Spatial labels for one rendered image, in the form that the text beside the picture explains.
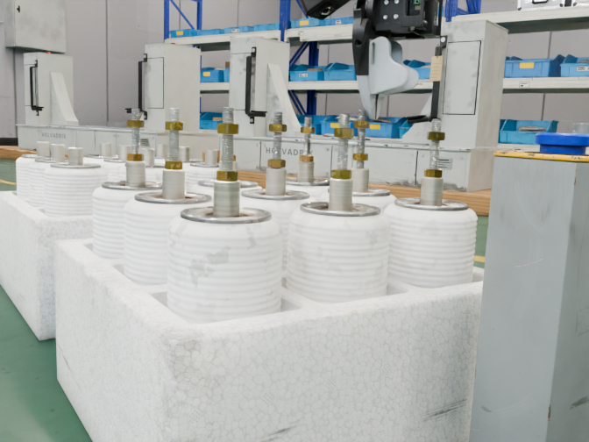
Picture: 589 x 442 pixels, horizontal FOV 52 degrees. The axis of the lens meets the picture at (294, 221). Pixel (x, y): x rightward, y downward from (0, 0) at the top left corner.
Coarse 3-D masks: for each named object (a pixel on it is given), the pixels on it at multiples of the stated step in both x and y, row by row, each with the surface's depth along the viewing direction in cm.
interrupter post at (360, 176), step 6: (354, 168) 71; (360, 168) 71; (366, 168) 71; (354, 174) 71; (360, 174) 71; (366, 174) 71; (354, 180) 71; (360, 180) 71; (366, 180) 71; (354, 186) 71; (360, 186) 71; (366, 186) 72; (360, 192) 71; (366, 192) 72
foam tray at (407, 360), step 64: (64, 256) 68; (64, 320) 70; (128, 320) 49; (256, 320) 46; (320, 320) 47; (384, 320) 51; (448, 320) 55; (64, 384) 72; (128, 384) 50; (192, 384) 42; (256, 384) 45; (320, 384) 48; (384, 384) 52; (448, 384) 57
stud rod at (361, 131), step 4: (360, 112) 71; (364, 112) 71; (360, 116) 71; (364, 116) 71; (360, 120) 71; (364, 120) 71; (360, 128) 71; (364, 128) 71; (360, 132) 71; (364, 132) 71; (360, 136) 71; (364, 136) 71; (360, 140) 71; (364, 140) 71; (360, 144) 71; (364, 144) 71; (360, 148) 71; (364, 148) 71; (360, 152) 71; (364, 152) 71; (360, 160) 71; (364, 160) 72; (360, 164) 71
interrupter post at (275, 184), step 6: (270, 168) 65; (282, 168) 66; (270, 174) 65; (276, 174) 65; (282, 174) 65; (270, 180) 65; (276, 180) 65; (282, 180) 65; (270, 186) 65; (276, 186) 65; (282, 186) 65; (270, 192) 65; (276, 192) 65; (282, 192) 65
